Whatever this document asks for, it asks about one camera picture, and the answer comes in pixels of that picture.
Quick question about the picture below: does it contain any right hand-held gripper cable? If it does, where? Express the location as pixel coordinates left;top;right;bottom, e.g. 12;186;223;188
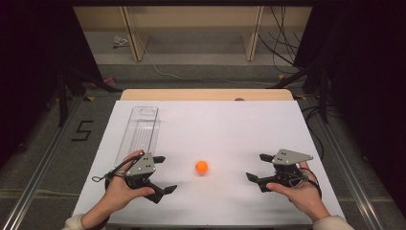
299;166;323;199

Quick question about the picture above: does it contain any clear plastic box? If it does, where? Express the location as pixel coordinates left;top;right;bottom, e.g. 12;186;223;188
114;105;160;168

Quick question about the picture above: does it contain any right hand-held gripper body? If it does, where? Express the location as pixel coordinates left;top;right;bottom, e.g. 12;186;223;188
270;149;315;189

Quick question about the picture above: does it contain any black metal stand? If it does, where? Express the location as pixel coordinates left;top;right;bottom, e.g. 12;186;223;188
267;60;330;125

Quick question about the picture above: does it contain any orange ball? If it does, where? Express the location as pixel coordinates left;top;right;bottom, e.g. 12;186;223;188
194;160;210;175

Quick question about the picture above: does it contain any aluminium floor rail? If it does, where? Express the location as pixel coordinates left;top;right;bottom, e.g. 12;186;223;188
307;95;385;230
0;95;84;230

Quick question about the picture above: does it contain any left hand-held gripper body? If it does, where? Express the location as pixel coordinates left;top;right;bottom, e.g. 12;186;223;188
124;151;158;190

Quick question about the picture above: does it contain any light wooden desk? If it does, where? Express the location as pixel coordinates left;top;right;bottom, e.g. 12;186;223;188
73;5;313;62

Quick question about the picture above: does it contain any left hand-held gripper cable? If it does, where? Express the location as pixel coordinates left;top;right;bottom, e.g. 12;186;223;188
91;154;146;184

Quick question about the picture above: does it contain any black floor cable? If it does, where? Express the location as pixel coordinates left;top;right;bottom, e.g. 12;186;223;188
301;104;326;161

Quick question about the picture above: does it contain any bundle of black cables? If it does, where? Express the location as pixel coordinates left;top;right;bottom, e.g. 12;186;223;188
258;5;317;75

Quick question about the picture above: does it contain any white table sheet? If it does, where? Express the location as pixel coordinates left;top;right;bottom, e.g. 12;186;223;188
72;100;349;226

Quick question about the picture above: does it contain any hand-held gripper cable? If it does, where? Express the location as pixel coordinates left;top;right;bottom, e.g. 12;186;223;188
91;154;146;184
299;166;323;199

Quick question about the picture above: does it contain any person's right hand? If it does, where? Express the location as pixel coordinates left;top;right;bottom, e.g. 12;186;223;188
266;161;331;222

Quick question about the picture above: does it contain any person's left hand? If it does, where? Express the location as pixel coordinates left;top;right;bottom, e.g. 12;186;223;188
101;149;156;214

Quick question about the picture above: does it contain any crumpled white wrapper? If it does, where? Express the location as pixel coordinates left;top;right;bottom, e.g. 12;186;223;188
112;34;130;49

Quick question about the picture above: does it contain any wooden table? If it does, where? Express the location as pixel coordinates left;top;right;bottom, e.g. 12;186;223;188
120;88;295;102

